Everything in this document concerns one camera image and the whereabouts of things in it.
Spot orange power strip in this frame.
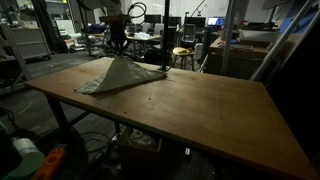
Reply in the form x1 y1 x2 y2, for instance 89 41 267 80
31 147 66 180

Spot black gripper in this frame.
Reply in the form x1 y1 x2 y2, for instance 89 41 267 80
107 21 131 56

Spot lit computer monitor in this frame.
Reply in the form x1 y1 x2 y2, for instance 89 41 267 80
207 17 225 26

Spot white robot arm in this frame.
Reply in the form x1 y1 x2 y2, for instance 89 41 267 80
76 0 133 55

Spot grey mesh office chair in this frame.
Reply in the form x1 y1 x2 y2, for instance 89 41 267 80
182 24 196 43

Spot wooden top workbench cabinet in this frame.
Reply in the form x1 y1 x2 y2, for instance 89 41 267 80
203 34 303 81

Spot grey striped towel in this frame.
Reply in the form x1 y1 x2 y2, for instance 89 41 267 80
74 56 166 94

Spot black vertical pole stand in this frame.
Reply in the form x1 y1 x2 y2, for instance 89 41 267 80
159 0 170 72

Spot round wooden stool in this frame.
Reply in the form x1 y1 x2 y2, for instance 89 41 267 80
172 47 195 71

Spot grey metal drawer cabinet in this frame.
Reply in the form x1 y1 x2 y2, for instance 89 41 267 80
10 28 51 60

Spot cardboard box under table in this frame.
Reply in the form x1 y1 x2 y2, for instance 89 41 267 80
118 127 162 169

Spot diagonal aluminium frame bar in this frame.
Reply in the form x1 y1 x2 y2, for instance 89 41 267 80
249 0 314 81

